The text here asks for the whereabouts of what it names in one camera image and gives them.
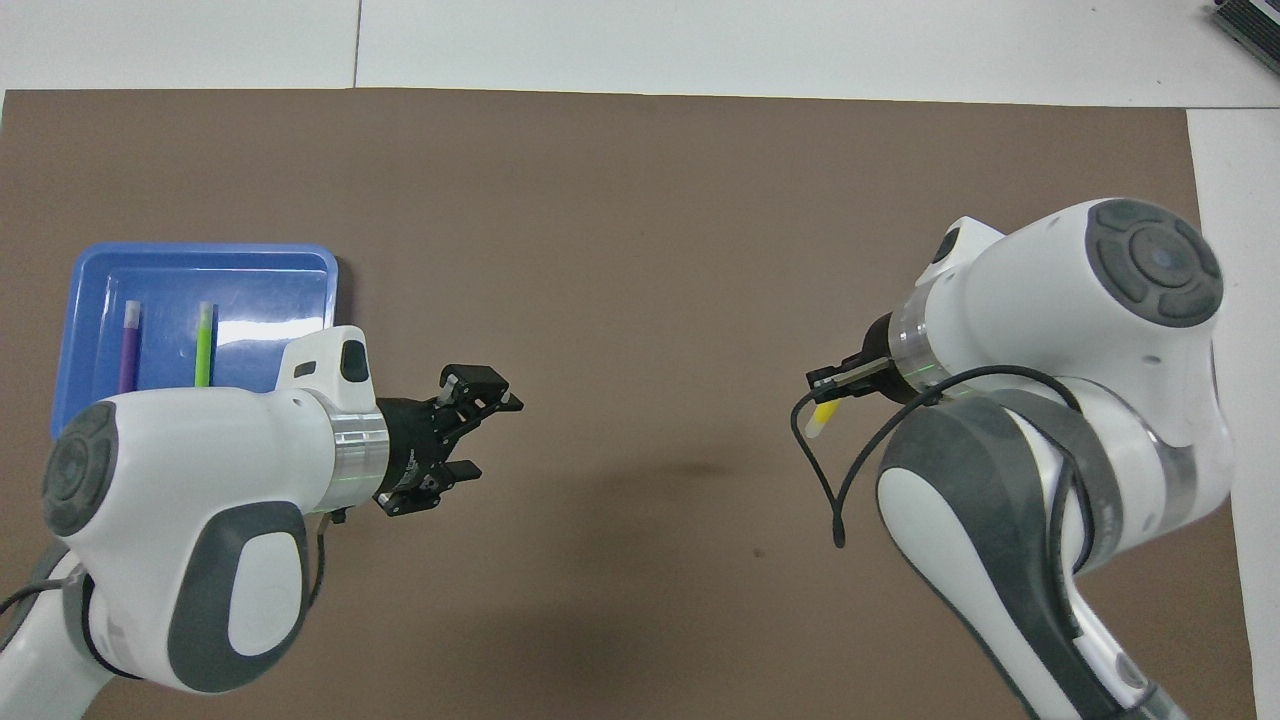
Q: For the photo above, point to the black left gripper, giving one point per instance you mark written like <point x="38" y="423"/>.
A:
<point x="412" y="450"/>

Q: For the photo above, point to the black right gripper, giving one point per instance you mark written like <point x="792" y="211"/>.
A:
<point x="888" y="365"/>

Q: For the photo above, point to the yellow highlighter pen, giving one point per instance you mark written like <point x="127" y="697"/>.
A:
<point x="822" y="420"/>

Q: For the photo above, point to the green highlighter pen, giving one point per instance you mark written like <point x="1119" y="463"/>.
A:
<point x="204" y="350"/>

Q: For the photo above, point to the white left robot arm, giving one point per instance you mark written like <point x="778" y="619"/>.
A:
<point x="200" y="450"/>

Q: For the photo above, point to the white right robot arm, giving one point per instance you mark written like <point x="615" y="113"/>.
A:
<point x="1050" y="300"/>

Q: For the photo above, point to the blue plastic tray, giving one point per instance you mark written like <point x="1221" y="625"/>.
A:
<point x="270" y="290"/>

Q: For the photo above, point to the brown table mat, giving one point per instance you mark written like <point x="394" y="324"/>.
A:
<point x="640" y="200"/>

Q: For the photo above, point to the purple highlighter pen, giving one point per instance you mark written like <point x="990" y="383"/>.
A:
<point x="129" y="350"/>

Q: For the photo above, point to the grey ribbed device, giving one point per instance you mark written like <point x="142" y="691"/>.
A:
<point x="1250" y="22"/>

